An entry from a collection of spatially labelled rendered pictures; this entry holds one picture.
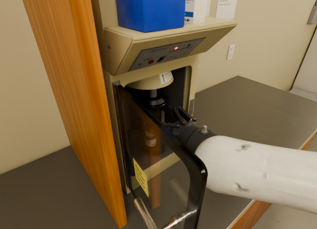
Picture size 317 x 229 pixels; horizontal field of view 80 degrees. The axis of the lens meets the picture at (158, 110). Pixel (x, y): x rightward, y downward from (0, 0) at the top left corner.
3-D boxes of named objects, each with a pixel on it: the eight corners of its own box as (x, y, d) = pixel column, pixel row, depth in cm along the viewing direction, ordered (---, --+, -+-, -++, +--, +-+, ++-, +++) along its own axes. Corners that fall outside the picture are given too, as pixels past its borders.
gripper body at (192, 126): (206, 123, 56) (184, 110, 63) (186, 134, 52) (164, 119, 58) (204, 143, 60) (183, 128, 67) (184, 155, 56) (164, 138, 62)
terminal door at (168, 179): (131, 187, 67) (118, 82, 45) (185, 285, 45) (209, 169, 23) (129, 188, 66) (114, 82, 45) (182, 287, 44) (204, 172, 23)
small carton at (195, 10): (175, 21, 46) (177, -8, 43) (188, 20, 49) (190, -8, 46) (192, 24, 43) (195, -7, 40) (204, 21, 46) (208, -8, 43)
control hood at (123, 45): (108, 73, 45) (101, 27, 39) (200, 50, 62) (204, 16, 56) (135, 90, 37) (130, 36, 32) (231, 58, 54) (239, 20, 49)
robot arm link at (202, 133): (198, 171, 53) (218, 156, 58) (203, 139, 47) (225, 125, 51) (182, 159, 57) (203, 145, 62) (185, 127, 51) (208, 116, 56)
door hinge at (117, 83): (125, 185, 67) (110, 82, 46) (131, 181, 68) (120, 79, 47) (128, 188, 66) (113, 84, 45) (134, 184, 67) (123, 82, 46)
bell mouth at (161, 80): (112, 77, 67) (110, 61, 64) (153, 66, 76) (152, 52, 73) (140, 95, 55) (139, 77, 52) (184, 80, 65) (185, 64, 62)
